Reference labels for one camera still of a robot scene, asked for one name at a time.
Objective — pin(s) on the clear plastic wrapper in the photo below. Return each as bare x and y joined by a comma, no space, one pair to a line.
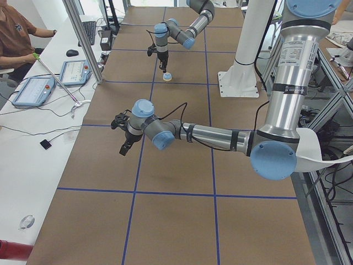
26,222

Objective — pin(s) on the red object at corner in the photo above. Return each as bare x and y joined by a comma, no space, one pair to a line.
15,251

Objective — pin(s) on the brown paper table mat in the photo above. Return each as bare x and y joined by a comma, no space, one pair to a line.
187,204

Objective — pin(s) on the blue teach pendant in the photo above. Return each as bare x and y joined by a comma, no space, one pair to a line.
75,73
34,92

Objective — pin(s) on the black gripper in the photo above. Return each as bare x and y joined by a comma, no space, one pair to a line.
162,54
129,136

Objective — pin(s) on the black power adapter box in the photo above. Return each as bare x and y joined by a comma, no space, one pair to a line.
105,40

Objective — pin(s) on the person in brown shirt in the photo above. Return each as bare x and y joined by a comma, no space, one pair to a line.
17,51

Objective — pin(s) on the far blue teach pendant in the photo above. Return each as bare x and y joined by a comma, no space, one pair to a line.
75,73

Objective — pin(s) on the white pedestal column with base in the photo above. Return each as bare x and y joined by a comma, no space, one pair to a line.
240,79

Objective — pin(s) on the white chair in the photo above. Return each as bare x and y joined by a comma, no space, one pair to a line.
308,153

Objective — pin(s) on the near blue teach pendant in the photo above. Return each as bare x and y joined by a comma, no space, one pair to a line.
34,92

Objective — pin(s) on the black computer mouse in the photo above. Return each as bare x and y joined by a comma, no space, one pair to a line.
72,53

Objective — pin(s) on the small black square pad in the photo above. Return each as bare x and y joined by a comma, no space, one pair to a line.
45,144

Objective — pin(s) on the aluminium frame post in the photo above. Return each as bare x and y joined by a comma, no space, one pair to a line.
75,19

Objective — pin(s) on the blue service bell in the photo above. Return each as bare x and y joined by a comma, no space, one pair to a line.
167,76

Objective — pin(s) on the black keyboard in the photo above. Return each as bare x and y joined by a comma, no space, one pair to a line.
90,30

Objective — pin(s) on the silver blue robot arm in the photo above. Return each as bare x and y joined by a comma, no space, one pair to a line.
195,113
171,29

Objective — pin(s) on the green handled reach stick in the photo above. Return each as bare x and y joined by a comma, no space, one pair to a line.
77,102

